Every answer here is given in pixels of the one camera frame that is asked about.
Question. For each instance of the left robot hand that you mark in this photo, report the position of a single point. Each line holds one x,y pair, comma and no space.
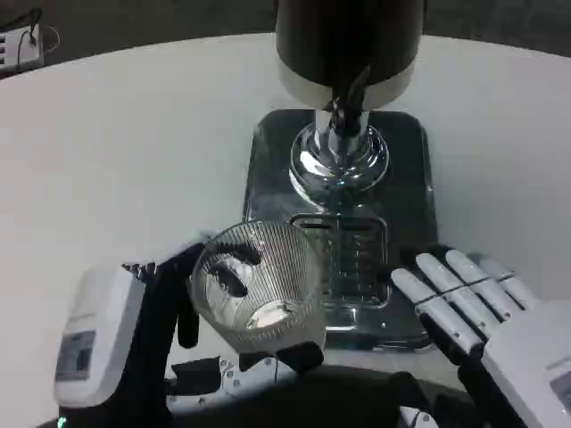
107,321

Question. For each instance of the black drink dispenser chrome stand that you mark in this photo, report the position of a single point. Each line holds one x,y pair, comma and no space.
339,40

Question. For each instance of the steel drip tray with grid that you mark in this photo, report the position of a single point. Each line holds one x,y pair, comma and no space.
357,263

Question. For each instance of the white power strip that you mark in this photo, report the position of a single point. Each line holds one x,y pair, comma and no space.
18,46

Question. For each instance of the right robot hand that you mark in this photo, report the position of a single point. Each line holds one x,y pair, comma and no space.
513,356

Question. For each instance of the clear ribbed glass cup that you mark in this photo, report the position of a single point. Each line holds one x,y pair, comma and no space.
276,272

